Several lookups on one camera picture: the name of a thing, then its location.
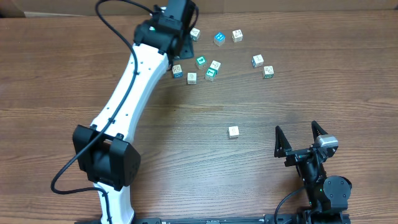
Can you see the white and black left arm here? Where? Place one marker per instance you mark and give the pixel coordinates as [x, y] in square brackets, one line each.
[104, 150]

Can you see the green top block number seven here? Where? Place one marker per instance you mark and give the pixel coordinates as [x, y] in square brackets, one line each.
[210, 74]

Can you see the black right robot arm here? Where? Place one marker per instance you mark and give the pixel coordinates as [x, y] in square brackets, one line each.
[327, 195]

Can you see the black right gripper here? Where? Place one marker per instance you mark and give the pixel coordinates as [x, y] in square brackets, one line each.
[283, 150]

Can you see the wooden block animal drawing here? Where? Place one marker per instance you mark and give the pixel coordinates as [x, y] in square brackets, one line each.
[237, 35]

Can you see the plain wooden block centre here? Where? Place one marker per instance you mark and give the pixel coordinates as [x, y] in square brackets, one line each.
[191, 78]

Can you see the blue top wooden block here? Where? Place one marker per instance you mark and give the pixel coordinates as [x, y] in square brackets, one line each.
[219, 39]

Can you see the wooden block turtle drawing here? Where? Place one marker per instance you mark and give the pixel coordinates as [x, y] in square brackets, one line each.
[233, 132]

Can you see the wooden block green side top row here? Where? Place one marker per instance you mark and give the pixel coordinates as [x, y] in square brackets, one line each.
[195, 34]

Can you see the wooden block blue side right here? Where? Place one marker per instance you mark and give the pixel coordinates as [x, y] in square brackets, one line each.
[257, 61]

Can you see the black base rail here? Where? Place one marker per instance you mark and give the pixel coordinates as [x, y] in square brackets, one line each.
[267, 219]

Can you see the wooden block anchor drawing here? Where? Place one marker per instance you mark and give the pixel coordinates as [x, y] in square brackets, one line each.
[215, 65]

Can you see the wooden block blue side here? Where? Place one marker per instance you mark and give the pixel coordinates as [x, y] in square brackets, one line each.
[257, 61]
[177, 71]

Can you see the wooden block green R side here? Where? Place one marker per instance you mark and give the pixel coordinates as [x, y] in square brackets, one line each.
[268, 72]

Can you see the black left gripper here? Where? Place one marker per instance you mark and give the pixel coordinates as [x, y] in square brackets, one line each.
[185, 49]

